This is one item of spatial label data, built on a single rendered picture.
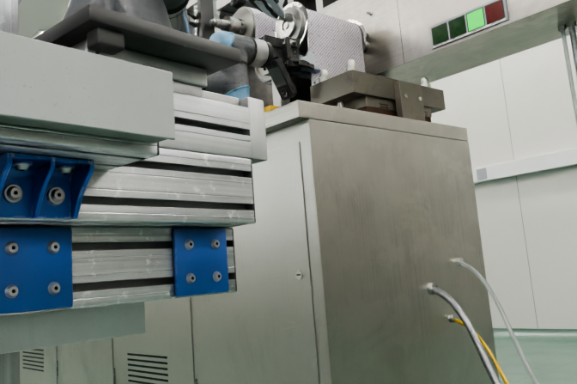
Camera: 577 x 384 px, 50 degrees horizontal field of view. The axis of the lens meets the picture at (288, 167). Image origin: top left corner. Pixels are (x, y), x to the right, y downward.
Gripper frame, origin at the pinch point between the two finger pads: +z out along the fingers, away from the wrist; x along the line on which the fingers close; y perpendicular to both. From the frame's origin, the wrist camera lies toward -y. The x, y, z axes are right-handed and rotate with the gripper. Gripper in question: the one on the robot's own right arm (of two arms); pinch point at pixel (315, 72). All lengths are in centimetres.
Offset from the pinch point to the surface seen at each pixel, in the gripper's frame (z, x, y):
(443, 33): 29.0, -25.2, 9.2
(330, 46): 6.8, -0.2, 9.2
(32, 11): 45, 365, 170
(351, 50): 16.2, -0.2, 9.8
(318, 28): 2.4, -0.2, 14.0
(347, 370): -25, -26, -78
